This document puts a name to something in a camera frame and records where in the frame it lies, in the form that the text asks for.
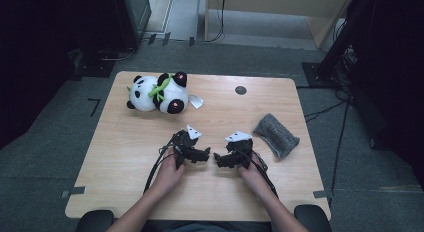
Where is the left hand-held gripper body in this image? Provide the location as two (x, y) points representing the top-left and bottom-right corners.
(172, 124), (203, 170)

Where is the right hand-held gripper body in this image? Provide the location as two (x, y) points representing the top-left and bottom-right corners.
(224, 130), (255, 170)

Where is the grey fluffy cloth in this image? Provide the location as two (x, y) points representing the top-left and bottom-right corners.
(252, 113), (300, 159)

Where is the panda plush toy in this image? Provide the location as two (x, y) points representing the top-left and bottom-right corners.
(125, 71), (205, 115)

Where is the person's right hand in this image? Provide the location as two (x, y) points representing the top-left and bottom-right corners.
(237, 153), (268, 194)

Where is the person's left hand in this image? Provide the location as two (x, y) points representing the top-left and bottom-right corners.
(150, 147), (188, 194)

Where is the black floor tape mark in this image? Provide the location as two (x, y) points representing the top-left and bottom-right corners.
(87, 97), (102, 118)

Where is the black chair armrest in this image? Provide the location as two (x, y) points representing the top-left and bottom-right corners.
(293, 204), (333, 232)
(74, 209), (115, 232)

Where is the grey floor tape strip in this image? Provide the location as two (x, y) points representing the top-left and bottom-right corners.
(60, 186), (87, 199)

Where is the black metal stand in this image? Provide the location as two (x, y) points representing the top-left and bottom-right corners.
(301, 0), (368, 90)

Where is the light wooden desk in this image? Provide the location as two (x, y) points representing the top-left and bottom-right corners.
(203, 0), (359, 50)

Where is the dark curtain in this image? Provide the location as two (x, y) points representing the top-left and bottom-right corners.
(346, 0), (424, 193)
(0, 0), (114, 150)

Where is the left hand-held gripper cable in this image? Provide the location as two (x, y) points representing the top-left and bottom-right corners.
(143, 131), (182, 195)

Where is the hand-held gripper cable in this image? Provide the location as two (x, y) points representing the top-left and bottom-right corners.
(143, 131), (182, 195)
(233, 147), (280, 198)

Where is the right hand-held gripper cable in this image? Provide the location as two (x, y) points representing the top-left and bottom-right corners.
(233, 147), (280, 198)

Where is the long black floor cable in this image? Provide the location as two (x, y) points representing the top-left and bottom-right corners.
(329, 98), (352, 197)

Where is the black cable loop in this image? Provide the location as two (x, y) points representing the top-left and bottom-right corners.
(98, 46), (138, 62)

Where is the tangle of cables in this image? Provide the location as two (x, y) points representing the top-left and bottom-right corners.
(329, 45), (360, 103)

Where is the hanging black cable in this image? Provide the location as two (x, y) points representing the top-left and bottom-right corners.
(196, 0), (226, 44)

